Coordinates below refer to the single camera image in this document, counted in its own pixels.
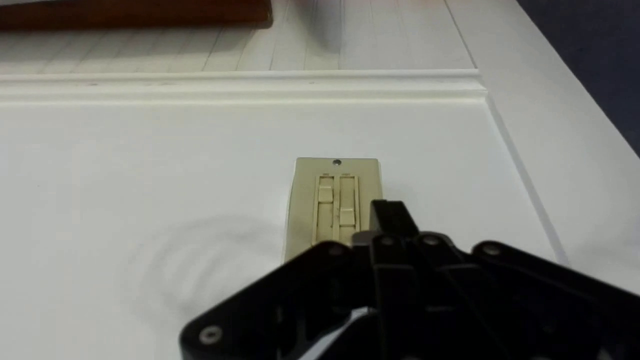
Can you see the beige light switch toggle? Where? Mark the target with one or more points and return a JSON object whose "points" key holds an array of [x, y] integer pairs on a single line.
{"points": [[324, 207], [346, 207]]}

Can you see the brown wooden edge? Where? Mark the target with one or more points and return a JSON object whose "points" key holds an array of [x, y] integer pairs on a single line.
{"points": [[133, 13]]}

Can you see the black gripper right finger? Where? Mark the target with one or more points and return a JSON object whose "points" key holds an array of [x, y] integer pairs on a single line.
{"points": [[500, 307]]}

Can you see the beige light switch plate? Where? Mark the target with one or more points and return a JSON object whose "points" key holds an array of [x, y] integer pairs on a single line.
{"points": [[303, 201]]}

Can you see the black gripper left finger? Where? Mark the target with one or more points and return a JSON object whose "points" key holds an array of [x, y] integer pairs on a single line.
{"points": [[300, 293]]}

